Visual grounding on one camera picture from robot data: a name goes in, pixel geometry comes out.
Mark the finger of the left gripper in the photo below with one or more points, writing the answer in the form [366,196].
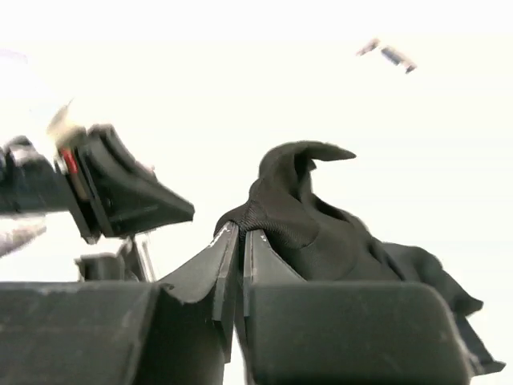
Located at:
[128,198]
[130,263]

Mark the black pleated skirt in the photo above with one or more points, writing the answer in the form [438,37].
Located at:
[324,243]

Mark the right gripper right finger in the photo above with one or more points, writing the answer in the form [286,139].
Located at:
[301,332]

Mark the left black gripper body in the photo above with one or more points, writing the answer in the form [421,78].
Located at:
[55,177]

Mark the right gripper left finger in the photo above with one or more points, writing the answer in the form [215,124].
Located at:
[175,331]

